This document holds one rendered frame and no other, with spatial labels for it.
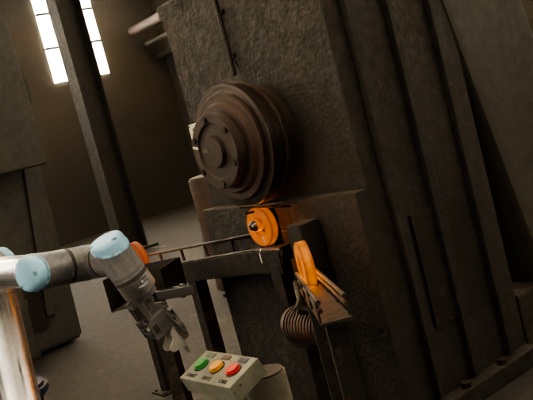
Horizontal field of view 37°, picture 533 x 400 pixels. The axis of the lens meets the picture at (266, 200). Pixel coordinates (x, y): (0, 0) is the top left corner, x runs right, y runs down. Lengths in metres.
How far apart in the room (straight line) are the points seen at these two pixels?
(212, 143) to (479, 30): 1.13
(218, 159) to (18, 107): 2.75
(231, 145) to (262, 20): 0.47
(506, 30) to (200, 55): 1.24
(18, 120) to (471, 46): 3.21
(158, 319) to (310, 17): 1.21
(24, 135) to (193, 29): 2.37
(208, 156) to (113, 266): 1.05
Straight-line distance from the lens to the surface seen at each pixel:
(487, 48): 3.27
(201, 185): 5.86
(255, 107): 2.80
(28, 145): 5.43
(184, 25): 3.34
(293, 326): 2.70
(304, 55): 2.79
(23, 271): 2.03
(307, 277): 2.47
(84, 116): 9.85
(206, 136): 2.95
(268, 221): 2.94
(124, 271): 1.98
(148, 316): 2.04
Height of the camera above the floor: 1.19
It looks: 6 degrees down
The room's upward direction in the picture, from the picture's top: 15 degrees counter-clockwise
